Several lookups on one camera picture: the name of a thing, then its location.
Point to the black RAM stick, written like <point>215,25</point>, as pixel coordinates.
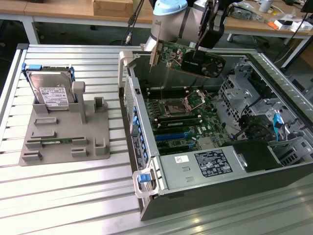
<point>181,123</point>

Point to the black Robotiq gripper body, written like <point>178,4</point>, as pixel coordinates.
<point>215,39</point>

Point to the green RAM stick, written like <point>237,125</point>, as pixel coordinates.
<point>57,141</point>

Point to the grey parts rack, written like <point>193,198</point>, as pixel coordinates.
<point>61,151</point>

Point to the blue expansion slot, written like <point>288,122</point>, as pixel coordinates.
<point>171,137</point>

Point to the orange white black box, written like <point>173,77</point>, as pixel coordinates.
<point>281,24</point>

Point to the blue disk caddy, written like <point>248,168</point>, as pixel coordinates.
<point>34,66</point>

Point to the cluttered wooden desk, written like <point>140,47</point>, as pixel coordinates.
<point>244,24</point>

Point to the grey metal disk bay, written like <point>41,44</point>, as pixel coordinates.
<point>288,141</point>

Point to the brown cardboard box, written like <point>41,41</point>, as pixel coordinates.
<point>112,5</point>

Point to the white small box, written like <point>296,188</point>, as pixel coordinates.
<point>300,26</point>

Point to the grey electronic device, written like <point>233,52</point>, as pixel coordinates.
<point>243,13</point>

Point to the Nvidia graphics card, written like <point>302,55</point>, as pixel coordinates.
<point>171,52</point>

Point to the thin socket locking lever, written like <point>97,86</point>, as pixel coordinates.
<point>162,93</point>

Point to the open black PC case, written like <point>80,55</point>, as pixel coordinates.
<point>244,195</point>

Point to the beige corner fixture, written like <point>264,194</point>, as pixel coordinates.
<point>121,73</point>

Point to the clear corner fixture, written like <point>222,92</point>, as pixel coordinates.
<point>144,194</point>

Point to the blue card retention clip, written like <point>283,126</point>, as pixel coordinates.
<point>142,139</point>
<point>134,109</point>
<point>140,131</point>
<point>144,147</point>
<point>135,120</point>
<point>146,156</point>

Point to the wooden desk white frame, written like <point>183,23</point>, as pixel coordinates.
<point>49,9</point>

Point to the silver hard disk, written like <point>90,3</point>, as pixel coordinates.
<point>51,95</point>

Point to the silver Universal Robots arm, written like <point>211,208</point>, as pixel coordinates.
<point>171,22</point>

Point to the white cylinder container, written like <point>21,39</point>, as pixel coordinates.
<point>266,6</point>

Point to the blue case latch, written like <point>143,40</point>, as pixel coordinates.
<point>143,178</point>

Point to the CPU socket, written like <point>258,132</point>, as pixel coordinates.
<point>174,107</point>

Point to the green Dell motherboard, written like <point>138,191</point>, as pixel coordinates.
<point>215,117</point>

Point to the grey power supply unit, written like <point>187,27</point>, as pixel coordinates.
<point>181,176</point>

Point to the open metal socket cover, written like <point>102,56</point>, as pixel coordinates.
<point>187,100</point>

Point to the black monitor stand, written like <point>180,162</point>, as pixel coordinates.
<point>306,6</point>

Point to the grey computer case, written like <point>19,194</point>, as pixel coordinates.
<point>303,85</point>

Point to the silver chipset heatsink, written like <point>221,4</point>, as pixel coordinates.
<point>206,144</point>

